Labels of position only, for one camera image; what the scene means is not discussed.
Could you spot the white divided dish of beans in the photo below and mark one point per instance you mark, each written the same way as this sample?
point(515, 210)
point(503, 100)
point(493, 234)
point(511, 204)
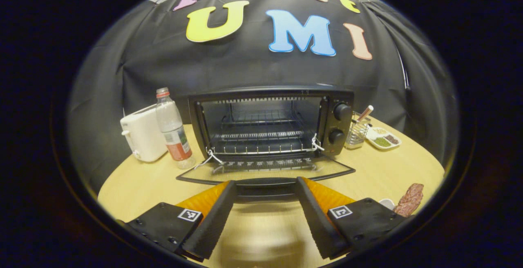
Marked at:
point(384, 139)

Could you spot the clear bottle with red label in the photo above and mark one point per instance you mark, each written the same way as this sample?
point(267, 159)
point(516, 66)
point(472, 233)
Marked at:
point(175, 137)

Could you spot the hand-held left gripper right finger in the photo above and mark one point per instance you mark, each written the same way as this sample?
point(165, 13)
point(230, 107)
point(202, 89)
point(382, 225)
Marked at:
point(316, 219)

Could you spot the white toaster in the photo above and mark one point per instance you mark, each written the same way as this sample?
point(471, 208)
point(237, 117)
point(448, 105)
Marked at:
point(143, 137)

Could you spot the black electric oven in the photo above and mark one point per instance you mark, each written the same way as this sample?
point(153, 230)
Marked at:
point(341, 125)

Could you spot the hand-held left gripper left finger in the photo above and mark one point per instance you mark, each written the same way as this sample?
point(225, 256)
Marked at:
point(212, 219)

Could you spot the small brown white stick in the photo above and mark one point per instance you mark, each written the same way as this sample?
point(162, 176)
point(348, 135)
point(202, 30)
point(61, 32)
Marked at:
point(365, 113)

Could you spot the red meat slice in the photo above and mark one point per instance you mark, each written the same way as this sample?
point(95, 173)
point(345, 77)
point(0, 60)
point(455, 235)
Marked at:
point(410, 198)

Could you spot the black backdrop cloth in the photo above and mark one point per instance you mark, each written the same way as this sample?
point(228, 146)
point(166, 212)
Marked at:
point(253, 72)

